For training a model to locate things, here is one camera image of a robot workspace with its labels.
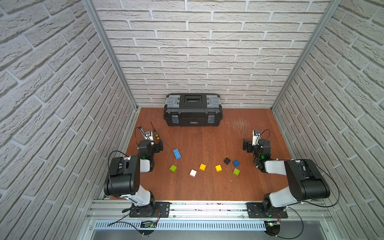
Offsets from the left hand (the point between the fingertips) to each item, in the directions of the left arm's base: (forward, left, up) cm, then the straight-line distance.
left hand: (154, 137), depth 94 cm
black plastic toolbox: (+14, -25, +12) cm, 31 cm away
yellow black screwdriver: (+5, 0, -4) cm, 6 cm away
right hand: (-2, -65, +1) cm, 65 cm away
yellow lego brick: (-18, -31, -5) cm, 36 cm away
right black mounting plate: (-42, -59, +3) cm, 72 cm away
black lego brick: (-14, -47, -4) cm, 49 cm away
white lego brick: (-22, -26, -5) cm, 34 cm away
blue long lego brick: (-10, -15, -5) cm, 19 cm away
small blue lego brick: (-16, -52, -3) cm, 54 cm away
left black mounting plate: (-40, -7, -4) cm, 41 cm away
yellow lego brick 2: (-19, -41, -5) cm, 45 cm away
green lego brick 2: (-21, -51, -4) cm, 55 cm away
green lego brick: (-19, -14, -5) cm, 24 cm away
